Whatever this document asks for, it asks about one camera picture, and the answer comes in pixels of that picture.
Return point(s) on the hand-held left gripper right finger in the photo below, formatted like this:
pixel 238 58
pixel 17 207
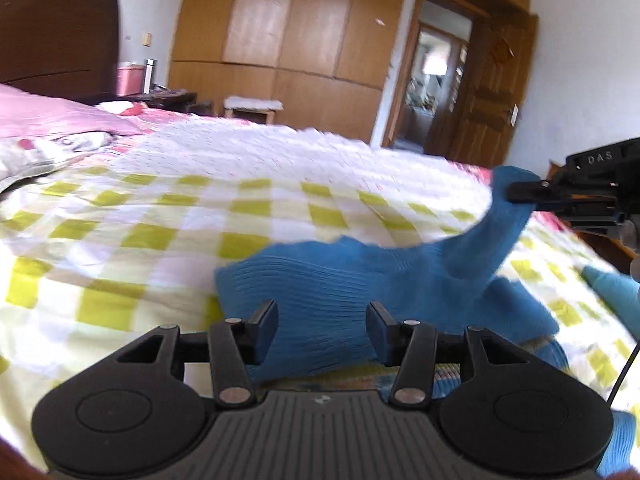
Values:
pixel 380 332

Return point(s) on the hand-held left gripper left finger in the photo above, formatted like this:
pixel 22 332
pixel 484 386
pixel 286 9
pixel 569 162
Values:
pixel 264 332

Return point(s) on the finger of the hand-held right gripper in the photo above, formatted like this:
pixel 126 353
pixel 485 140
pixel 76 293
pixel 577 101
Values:
pixel 527 192

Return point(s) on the blue knit sweater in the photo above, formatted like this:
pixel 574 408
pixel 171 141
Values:
pixel 325 285

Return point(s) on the wooden door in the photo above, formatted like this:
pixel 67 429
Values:
pixel 492 100

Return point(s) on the teal folded cloth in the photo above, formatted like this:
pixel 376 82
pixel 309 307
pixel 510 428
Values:
pixel 617 290

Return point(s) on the red door decoration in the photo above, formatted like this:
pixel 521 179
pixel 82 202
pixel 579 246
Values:
pixel 501 49

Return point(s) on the green checkered bedsheet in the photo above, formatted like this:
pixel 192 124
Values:
pixel 150 240

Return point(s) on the white floral bedsheet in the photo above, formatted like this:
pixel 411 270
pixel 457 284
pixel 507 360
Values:
pixel 280 155

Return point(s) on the small padded stool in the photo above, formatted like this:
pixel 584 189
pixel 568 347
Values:
pixel 252 106

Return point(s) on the dark nightstand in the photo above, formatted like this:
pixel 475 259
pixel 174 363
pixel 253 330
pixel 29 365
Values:
pixel 165 97

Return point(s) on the silver upright device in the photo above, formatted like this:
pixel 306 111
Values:
pixel 149 75

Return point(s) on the wooden wardrobe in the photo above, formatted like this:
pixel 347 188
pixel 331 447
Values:
pixel 300 25

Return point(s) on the pink box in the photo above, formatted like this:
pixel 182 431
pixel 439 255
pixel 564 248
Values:
pixel 131 79

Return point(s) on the pink pillow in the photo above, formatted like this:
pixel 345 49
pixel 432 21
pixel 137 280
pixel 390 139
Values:
pixel 55 112

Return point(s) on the dark wooden headboard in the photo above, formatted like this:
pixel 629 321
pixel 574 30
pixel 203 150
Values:
pixel 55 35

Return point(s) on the wooden door frame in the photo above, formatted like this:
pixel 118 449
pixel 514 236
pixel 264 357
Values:
pixel 400 85

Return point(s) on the wall switch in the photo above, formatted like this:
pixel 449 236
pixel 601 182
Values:
pixel 146 39

